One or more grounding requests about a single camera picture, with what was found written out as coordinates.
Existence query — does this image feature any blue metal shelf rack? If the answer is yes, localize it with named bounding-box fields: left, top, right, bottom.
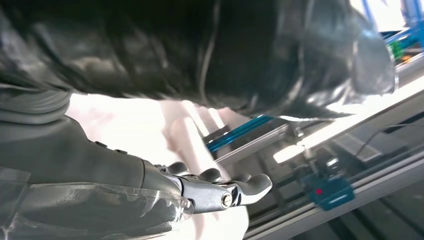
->
left=204, top=114, right=276, bottom=154

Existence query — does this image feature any blue box red light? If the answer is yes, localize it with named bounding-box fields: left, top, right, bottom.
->
left=308, top=178, right=356, bottom=212

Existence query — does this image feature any green plastic bin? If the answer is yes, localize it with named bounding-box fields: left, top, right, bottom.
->
left=390, top=41, right=404, bottom=60

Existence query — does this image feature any blue wheeled rack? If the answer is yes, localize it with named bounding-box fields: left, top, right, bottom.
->
left=361, top=0, right=424, bottom=51

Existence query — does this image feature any grey metal rail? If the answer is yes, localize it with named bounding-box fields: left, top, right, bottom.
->
left=244, top=155, right=424, bottom=240

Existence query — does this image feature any thin black cable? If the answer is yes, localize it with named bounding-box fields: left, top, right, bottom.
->
left=353, top=123, right=424, bottom=158

